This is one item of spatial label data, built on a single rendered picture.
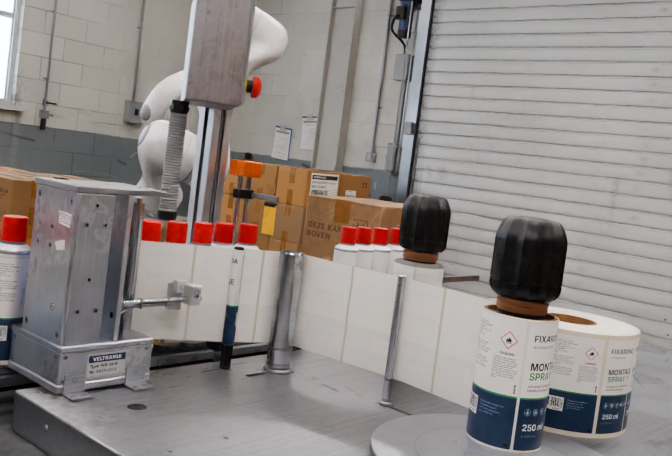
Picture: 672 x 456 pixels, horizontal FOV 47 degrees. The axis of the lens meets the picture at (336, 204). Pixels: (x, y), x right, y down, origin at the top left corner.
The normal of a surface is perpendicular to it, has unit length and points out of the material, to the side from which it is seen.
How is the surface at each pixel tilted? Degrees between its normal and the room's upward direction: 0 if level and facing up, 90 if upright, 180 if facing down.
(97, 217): 90
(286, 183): 90
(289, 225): 90
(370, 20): 90
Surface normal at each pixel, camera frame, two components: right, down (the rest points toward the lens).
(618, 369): 0.46, 0.11
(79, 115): 0.75, 0.13
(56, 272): -0.65, -0.04
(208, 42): 0.24, 0.08
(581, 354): -0.11, 0.04
